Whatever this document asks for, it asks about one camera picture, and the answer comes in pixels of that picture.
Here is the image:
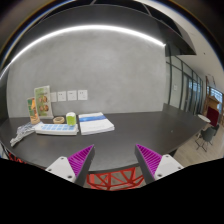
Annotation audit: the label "tape roll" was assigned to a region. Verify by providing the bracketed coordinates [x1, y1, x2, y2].
[53, 117, 65, 124]

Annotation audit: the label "white booklet blue squares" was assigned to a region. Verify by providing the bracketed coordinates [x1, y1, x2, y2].
[35, 124, 78, 135]

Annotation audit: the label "red lattice chair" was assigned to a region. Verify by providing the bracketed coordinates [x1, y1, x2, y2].
[86, 167, 144, 191]

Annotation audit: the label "white round table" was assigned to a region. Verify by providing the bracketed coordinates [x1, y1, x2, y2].
[197, 114, 211, 123]

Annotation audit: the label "small orange menu card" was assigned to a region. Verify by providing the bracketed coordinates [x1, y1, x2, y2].
[27, 97, 40, 124]

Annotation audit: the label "tall green menu stand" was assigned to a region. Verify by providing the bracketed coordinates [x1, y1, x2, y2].
[34, 86, 53, 119]

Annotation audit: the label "white wall socket far left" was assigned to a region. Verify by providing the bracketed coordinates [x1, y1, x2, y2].
[50, 92, 57, 102]

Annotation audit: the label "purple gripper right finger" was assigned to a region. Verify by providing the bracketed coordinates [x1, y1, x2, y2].
[135, 144, 183, 184]

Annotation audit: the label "led light strip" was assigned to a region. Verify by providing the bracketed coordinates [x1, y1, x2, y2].
[0, 24, 166, 81]

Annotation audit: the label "white wall socket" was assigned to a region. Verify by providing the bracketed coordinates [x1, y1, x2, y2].
[67, 90, 77, 101]
[50, 92, 57, 102]
[78, 90, 88, 100]
[57, 91, 66, 102]

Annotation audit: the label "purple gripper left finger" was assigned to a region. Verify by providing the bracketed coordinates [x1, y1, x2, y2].
[46, 145, 95, 186]

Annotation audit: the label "white wall socket middle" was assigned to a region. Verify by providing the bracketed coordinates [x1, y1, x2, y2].
[67, 90, 77, 101]

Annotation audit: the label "green white charger box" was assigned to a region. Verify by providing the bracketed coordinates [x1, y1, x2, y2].
[66, 112, 76, 126]

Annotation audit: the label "white wall socket right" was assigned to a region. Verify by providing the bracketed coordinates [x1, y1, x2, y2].
[78, 90, 88, 100]

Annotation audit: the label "white book blue stripe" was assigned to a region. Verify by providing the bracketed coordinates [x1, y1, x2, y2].
[78, 112, 115, 135]

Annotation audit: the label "clear plastic bag with cable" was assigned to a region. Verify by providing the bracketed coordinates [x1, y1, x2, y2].
[10, 122, 38, 147]

